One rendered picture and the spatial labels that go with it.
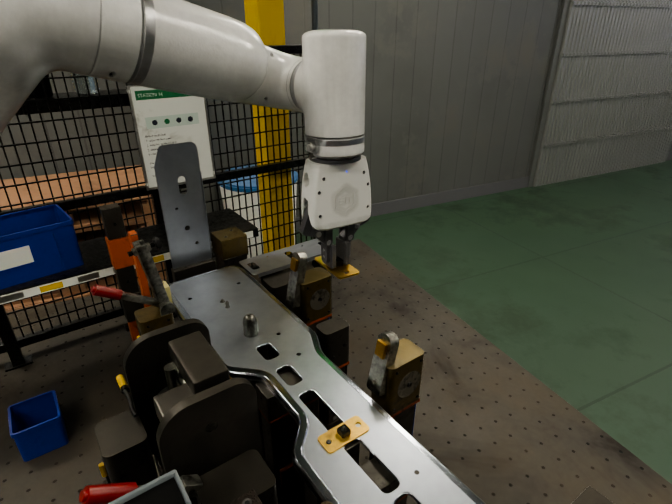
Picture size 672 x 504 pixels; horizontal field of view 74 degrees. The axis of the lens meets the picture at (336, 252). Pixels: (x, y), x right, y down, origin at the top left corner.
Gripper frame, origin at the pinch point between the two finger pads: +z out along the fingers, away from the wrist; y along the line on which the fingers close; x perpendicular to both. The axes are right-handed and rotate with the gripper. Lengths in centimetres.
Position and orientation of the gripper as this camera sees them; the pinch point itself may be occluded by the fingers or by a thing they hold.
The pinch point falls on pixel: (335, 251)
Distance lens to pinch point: 71.4
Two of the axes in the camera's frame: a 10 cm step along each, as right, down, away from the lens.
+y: 8.6, -2.2, 4.6
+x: -5.1, -3.6, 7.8
